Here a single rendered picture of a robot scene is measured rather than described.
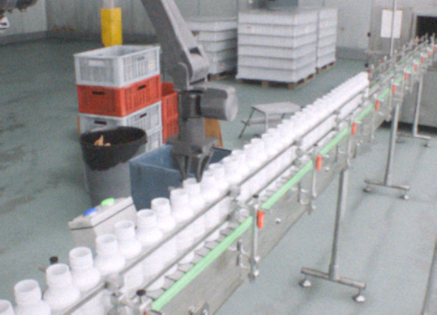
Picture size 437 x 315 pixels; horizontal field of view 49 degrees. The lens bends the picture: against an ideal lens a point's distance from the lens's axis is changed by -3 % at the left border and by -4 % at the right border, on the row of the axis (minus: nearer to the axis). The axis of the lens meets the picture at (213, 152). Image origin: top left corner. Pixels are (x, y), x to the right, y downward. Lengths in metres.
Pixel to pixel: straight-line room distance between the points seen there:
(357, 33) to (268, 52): 4.01
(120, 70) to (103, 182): 0.83
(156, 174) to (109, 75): 1.85
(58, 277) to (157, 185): 1.09
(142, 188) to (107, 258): 1.03
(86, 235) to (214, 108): 0.39
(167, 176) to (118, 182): 1.42
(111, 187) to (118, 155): 0.23
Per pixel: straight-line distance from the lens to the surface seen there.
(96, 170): 3.21
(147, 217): 0.96
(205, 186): 1.15
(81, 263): 0.85
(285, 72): 7.84
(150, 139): 4.03
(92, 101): 3.75
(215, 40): 8.41
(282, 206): 1.53
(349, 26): 11.57
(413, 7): 5.74
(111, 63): 3.58
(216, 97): 1.00
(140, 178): 1.89
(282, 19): 7.78
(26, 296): 0.79
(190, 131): 1.04
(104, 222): 1.09
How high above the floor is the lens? 1.59
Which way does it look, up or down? 19 degrees down
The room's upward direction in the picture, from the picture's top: straight up
